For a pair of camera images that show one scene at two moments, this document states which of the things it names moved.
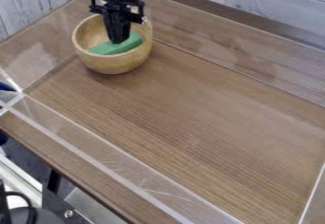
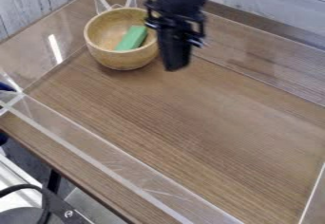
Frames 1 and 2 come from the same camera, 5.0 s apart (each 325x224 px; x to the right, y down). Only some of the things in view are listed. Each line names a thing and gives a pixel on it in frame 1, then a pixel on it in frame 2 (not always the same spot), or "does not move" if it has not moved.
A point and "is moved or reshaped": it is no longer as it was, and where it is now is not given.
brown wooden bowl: [90, 33] is moved or reshaped
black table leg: [55, 180] does not move
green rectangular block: [109, 48] is moved or reshaped
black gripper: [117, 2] → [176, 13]
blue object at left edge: [7, 87] does not move
